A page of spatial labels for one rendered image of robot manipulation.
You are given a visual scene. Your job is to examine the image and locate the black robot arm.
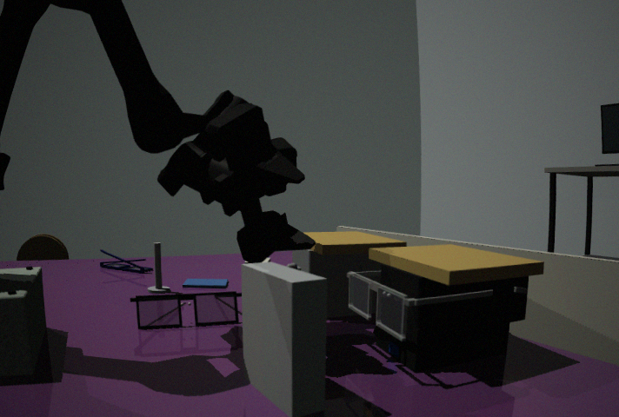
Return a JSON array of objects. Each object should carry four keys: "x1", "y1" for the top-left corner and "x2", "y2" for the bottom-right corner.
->
[{"x1": 0, "y1": 0, "x2": 248, "y2": 197}]

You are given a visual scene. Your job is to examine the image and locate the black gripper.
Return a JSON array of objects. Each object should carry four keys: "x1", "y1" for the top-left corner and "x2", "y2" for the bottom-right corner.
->
[{"x1": 191, "y1": 103, "x2": 316, "y2": 263}]

